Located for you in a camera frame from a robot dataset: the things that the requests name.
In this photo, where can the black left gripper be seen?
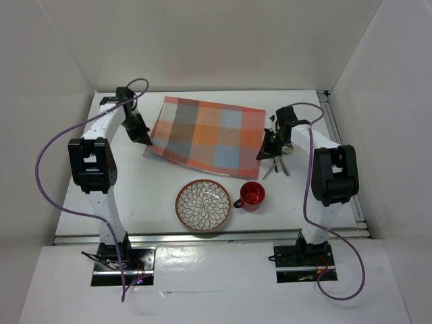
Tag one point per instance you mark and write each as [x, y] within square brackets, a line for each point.
[140, 136]

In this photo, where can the orange blue checkered cloth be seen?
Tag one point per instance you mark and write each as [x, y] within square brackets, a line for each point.
[211, 137]

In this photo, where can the aluminium rail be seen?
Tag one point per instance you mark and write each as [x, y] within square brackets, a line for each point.
[337, 180]
[357, 232]

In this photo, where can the silver fork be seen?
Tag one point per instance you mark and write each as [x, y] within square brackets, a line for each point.
[275, 165]

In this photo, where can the aluminium right side rail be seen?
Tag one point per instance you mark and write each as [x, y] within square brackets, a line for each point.
[337, 180]

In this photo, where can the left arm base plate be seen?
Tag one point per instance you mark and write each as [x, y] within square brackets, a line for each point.
[139, 270]

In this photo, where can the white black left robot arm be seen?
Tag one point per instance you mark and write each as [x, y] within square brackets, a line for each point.
[94, 169]

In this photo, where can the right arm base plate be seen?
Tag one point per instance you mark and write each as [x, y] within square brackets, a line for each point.
[290, 268]

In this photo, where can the aluminium front rail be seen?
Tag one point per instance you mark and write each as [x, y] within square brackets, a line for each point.
[357, 232]

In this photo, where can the red enamel mug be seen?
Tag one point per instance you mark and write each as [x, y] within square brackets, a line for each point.
[252, 194]

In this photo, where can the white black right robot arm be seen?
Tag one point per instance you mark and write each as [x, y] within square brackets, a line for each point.
[313, 237]

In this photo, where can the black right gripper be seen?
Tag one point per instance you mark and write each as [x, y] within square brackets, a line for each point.
[267, 152]

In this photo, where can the floral patterned ceramic plate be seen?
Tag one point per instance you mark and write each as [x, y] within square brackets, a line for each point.
[203, 206]

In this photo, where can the silver spoon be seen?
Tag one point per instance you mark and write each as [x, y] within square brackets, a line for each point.
[288, 149]

